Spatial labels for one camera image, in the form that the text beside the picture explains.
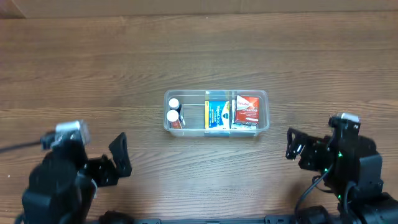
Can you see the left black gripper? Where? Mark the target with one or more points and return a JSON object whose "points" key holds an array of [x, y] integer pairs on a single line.
{"points": [[101, 170]]}

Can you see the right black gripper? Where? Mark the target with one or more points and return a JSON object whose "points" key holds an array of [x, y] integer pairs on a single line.
{"points": [[308, 152]]}

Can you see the red Panadol box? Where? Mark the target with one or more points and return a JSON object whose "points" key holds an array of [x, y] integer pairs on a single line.
{"points": [[247, 110]]}

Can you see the white blue medicine box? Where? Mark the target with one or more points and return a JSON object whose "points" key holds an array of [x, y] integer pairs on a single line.
{"points": [[234, 124]]}

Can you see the orange tube white cap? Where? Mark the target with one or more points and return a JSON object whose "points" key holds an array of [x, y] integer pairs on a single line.
{"points": [[173, 118]]}

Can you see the black bottle white cap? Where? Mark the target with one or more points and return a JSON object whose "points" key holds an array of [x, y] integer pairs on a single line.
{"points": [[174, 104]]}

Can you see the blue yellow medicine box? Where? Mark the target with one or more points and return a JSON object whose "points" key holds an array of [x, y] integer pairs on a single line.
{"points": [[217, 115]]}

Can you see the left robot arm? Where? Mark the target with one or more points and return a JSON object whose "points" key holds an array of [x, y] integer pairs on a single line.
{"points": [[62, 187]]}

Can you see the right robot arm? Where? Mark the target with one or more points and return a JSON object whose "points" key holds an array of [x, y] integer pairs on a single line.
{"points": [[350, 167]]}

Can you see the clear plastic container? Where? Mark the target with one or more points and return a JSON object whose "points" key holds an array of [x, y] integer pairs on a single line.
{"points": [[192, 115]]}

